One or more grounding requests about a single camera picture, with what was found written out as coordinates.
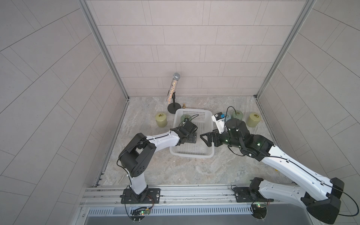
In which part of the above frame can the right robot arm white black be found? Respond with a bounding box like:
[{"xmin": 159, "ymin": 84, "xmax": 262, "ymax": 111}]
[{"xmin": 200, "ymin": 118, "xmax": 345, "ymax": 225}]

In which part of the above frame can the black microphone stand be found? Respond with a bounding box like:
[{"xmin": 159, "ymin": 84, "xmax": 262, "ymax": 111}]
[{"xmin": 167, "ymin": 92, "xmax": 182, "ymax": 114}]

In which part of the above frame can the aluminium mounting rail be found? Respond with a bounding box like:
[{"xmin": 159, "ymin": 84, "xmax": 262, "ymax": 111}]
[{"xmin": 80, "ymin": 184, "xmax": 314, "ymax": 208}]

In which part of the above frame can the white plastic perforated basket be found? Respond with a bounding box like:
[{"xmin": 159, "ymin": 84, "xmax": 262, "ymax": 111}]
[{"xmin": 170, "ymin": 108, "xmax": 215, "ymax": 158}]

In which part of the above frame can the left circuit board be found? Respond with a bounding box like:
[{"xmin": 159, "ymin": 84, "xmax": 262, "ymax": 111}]
[{"xmin": 130, "ymin": 207, "xmax": 151, "ymax": 223}]

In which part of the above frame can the glitter microphone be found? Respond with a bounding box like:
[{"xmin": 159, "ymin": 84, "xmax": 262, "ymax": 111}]
[{"xmin": 166, "ymin": 73, "xmax": 181, "ymax": 104}]

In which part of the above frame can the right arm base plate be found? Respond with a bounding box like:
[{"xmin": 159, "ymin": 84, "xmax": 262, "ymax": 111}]
[{"xmin": 231, "ymin": 186, "xmax": 268, "ymax": 203}]

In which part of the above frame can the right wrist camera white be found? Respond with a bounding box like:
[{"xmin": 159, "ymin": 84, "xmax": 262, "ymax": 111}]
[{"xmin": 211, "ymin": 112, "xmax": 227, "ymax": 134}]

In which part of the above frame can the dark green tea canister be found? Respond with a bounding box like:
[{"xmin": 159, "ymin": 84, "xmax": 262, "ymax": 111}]
[{"xmin": 232, "ymin": 111, "xmax": 244, "ymax": 121}]

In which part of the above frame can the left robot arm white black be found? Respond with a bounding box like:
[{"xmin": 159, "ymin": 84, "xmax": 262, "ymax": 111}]
[{"xmin": 118, "ymin": 121, "xmax": 198, "ymax": 202}]

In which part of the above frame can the yellow-green tea canister front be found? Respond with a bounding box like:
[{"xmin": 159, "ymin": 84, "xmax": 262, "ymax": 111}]
[{"xmin": 155, "ymin": 112, "xmax": 167, "ymax": 128}]

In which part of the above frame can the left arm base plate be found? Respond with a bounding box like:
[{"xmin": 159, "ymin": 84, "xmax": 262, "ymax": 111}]
[{"xmin": 121, "ymin": 188, "xmax": 161, "ymax": 204}]

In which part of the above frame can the right circuit board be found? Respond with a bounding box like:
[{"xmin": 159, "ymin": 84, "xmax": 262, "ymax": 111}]
[{"xmin": 251, "ymin": 203, "xmax": 267, "ymax": 220}]

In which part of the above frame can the circuit board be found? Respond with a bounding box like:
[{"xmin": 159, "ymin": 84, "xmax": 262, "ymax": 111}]
[
  {"xmin": 251, "ymin": 203, "xmax": 267, "ymax": 220},
  {"xmin": 130, "ymin": 207, "xmax": 151, "ymax": 223}
]

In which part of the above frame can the ventilation grille strip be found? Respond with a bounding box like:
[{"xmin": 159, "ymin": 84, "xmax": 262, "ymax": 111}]
[{"xmin": 88, "ymin": 205, "xmax": 252, "ymax": 217}]

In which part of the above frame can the yellow tea canister back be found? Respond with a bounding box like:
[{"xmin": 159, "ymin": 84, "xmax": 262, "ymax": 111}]
[{"xmin": 246, "ymin": 112, "xmax": 261, "ymax": 128}]

